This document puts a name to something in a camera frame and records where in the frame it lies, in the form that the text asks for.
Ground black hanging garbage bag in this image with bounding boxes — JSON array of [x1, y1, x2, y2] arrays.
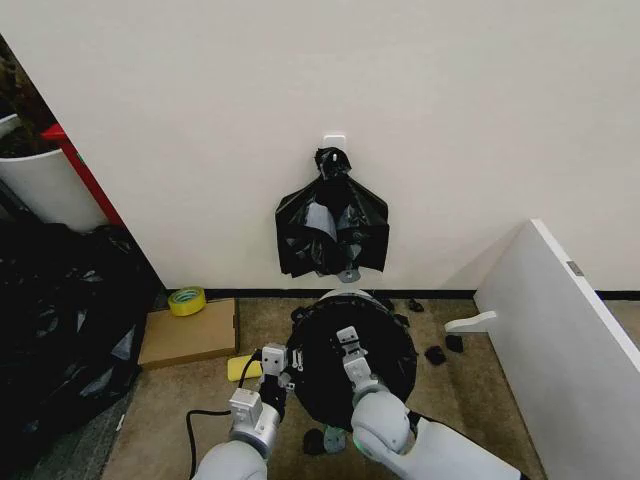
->
[[274, 146, 391, 277]]

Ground yellow sponge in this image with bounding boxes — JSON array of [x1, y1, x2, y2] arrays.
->
[[226, 353, 265, 384]]

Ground grey round disc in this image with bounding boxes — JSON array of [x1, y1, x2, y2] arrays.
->
[[322, 425, 347, 456]]

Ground large black garbage bag pile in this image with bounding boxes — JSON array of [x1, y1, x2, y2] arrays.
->
[[0, 221, 162, 480]]

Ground white cylindrical planter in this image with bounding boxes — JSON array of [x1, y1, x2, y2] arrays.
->
[[0, 146, 110, 234]]

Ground flat brown cardboard box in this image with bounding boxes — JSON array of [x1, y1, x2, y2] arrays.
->
[[136, 297, 241, 372]]

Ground black bin liner bag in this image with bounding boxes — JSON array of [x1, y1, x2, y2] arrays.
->
[[287, 294, 419, 432]]

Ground white wooden board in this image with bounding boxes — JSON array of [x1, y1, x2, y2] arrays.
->
[[471, 217, 640, 480]]

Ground white curved handle piece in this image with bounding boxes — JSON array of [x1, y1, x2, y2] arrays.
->
[[443, 310, 499, 336]]

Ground yellow tape roll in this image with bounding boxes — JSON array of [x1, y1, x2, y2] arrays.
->
[[167, 285, 208, 318]]

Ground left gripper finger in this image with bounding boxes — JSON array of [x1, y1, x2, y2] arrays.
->
[[282, 348, 306, 391]]

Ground dark dried plant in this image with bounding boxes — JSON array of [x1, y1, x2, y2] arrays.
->
[[0, 36, 57, 157]]

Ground red board edge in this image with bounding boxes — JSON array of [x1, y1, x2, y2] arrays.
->
[[40, 124, 127, 227]]

